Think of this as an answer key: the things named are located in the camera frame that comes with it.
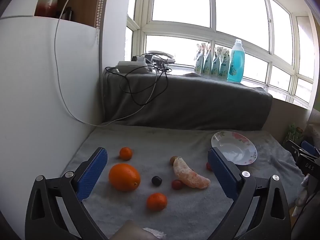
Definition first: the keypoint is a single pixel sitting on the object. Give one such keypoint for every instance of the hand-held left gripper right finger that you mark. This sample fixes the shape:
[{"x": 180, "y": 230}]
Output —
[{"x": 222, "y": 175}]

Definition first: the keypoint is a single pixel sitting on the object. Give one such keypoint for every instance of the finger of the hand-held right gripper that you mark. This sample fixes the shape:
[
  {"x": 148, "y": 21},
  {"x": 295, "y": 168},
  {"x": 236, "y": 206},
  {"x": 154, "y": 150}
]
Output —
[
  {"x": 307, "y": 164},
  {"x": 310, "y": 147}
]

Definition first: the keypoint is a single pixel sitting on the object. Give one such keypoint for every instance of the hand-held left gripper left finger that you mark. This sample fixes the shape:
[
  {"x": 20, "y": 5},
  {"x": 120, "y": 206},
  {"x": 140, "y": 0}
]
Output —
[{"x": 92, "y": 172}]

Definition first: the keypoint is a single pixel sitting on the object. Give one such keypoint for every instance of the small red cherry tomato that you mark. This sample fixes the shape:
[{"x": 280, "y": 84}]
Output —
[{"x": 208, "y": 166}]

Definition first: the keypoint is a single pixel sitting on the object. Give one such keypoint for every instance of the white floral plate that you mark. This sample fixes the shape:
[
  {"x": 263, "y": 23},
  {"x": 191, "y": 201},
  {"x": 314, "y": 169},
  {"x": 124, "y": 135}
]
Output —
[{"x": 235, "y": 150}]

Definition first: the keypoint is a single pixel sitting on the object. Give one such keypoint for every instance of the large orange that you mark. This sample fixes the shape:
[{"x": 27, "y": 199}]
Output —
[{"x": 124, "y": 177}]

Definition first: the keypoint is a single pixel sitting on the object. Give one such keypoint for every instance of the peeled pomelo segment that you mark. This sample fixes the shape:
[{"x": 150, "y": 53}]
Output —
[{"x": 187, "y": 176}]

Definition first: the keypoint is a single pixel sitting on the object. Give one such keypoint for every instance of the small orange tangerine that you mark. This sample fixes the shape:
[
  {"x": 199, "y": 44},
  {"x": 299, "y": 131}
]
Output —
[
  {"x": 156, "y": 201},
  {"x": 125, "y": 153}
]

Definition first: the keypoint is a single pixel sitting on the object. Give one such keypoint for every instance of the brown longan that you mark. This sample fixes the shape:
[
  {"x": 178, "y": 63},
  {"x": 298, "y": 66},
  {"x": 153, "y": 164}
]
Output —
[{"x": 172, "y": 160}]

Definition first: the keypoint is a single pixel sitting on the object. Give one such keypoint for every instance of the dark purple grape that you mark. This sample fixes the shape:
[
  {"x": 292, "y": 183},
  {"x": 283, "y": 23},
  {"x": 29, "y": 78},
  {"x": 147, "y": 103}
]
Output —
[{"x": 156, "y": 181}]

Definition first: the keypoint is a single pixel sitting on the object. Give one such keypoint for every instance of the person's right forearm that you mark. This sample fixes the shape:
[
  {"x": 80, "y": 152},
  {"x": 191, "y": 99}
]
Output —
[{"x": 308, "y": 225}]

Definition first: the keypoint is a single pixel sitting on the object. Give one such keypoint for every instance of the person's right hand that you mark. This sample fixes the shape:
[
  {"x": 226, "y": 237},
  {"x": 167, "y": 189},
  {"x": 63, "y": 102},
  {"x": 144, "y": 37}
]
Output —
[{"x": 303, "y": 192}]

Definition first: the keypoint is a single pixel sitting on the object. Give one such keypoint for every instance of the green printed package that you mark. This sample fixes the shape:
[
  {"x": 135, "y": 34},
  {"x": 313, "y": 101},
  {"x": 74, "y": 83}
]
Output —
[{"x": 294, "y": 133}]

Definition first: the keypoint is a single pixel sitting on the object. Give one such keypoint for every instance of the light grey blanket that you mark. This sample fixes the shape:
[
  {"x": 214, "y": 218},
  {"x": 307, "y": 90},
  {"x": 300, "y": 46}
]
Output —
[{"x": 150, "y": 140}]

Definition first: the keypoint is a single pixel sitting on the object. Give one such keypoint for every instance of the dark grey blanket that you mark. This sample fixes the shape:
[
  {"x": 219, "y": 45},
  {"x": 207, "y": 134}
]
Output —
[{"x": 200, "y": 105}]

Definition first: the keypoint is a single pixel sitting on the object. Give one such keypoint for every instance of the white fluffy cloth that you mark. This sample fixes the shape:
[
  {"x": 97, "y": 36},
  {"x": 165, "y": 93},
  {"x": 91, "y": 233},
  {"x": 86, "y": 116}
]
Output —
[{"x": 155, "y": 234}]

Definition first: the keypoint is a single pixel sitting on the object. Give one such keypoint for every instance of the white cabinet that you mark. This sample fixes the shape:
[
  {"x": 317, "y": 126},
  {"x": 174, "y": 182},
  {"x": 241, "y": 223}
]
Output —
[{"x": 30, "y": 80}]

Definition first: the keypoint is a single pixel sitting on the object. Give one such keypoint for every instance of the white power strip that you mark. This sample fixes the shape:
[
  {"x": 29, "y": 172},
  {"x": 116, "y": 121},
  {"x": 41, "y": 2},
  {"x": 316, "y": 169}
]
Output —
[{"x": 131, "y": 66}]

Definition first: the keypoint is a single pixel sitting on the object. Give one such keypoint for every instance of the white adapter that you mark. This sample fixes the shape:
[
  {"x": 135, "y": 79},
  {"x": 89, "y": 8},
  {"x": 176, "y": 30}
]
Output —
[{"x": 138, "y": 59}]

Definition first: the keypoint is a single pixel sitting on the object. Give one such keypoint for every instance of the black power adapter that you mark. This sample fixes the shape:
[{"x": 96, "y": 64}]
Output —
[{"x": 149, "y": 58}]

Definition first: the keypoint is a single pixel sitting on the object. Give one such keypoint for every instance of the white window frame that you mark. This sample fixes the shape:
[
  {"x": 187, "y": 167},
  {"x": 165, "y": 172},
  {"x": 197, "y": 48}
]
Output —
[{"x": 175, "y": 29}]

